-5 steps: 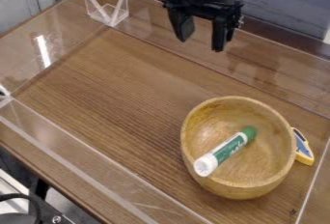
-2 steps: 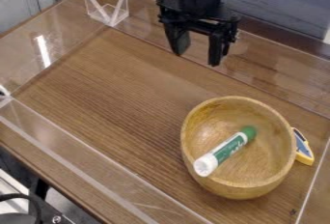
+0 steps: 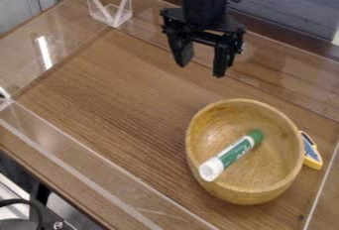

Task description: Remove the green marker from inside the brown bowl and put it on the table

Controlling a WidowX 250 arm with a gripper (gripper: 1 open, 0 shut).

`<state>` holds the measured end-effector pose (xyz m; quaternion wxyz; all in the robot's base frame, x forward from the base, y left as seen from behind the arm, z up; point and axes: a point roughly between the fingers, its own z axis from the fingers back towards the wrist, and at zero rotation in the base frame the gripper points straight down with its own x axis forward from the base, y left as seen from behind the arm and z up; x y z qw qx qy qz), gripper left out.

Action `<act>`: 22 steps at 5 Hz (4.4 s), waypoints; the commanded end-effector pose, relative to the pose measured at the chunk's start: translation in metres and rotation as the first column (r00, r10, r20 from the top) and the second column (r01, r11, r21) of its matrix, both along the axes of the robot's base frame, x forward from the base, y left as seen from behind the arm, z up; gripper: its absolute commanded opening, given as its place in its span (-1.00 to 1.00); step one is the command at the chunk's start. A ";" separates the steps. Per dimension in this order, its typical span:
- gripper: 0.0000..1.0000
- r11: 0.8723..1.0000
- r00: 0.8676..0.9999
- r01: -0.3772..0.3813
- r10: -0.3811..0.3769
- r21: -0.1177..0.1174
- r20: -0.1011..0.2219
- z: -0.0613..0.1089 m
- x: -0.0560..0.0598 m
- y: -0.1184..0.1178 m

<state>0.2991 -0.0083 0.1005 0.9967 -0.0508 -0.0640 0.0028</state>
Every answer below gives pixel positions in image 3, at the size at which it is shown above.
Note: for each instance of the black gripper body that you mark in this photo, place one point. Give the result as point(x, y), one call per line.
point(226, 32)

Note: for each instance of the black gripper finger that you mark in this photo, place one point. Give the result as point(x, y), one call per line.
point(182, 48)
point(224, 59)

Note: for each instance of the brown wooden bowl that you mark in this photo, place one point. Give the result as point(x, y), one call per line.
point(264, 174)

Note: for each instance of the green white marker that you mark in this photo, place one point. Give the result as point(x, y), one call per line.
point(216, 165)

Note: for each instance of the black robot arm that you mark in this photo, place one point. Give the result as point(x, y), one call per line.
point(202, 22)

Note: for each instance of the yellow blue sponge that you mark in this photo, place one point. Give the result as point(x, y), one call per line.
point(312, 156)

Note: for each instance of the clear acrylic corner bracket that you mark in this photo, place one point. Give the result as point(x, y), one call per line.
point(112, 14)

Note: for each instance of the clear acrylic tray wall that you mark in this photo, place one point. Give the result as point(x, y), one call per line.
point(106, 191)

